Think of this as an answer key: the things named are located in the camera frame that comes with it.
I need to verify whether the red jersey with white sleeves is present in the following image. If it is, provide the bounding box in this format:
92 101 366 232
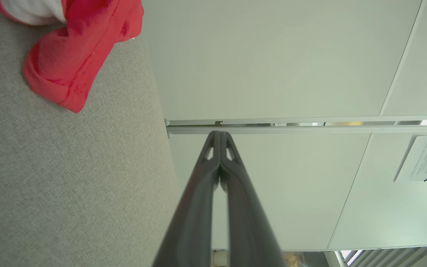
0 0 144 113

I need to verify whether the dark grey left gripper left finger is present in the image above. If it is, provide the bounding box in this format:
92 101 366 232
152 131 221 267

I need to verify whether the white paper notice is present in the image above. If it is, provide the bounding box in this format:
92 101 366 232
393 133 427 183

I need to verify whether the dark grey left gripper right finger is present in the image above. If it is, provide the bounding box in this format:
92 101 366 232
221 131 287 267

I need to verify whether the grey slatted blind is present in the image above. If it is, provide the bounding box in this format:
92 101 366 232
334 222 427 267

